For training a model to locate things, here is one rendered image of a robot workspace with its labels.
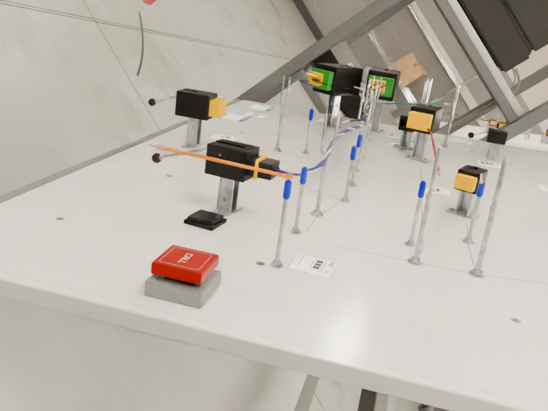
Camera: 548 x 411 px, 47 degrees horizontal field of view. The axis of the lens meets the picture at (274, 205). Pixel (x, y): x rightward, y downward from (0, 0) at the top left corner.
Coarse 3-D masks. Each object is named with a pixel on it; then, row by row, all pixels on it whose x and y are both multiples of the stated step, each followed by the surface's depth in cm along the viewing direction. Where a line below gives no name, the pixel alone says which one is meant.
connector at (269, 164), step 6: (258, 156) 81; (252, 162) 79; (264, 162) 78; (270, 162) 79; (276, 162) 79; (264, 168) 78; (270, 168) 78; (276, 168) 80; (246, 174) 79; (252, 174) 79; (258, 174) 79; (264, 174) 78
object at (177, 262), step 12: (168, 252) 60; (180, 252) 60; (192, 252) 61; (204, 252) 61; (156, 264) 57; (168, 264) 57; (180, 264) 58; (192, 264) 58; (204, 264) 58; (216, 264) 61; (168, 276) 57; (180, 276) 57; (192, 276) 57; (204, 276) 57
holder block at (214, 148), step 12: (216, 144) 80; (228, 144) 80; (240, 144) 81; (216, 156) 80; (228, 156) 79; (240, 156) 78; (252, 156) 80; (216, 168) 80; (228, 168) 79; (240, 168) 79; (240, 180) 79
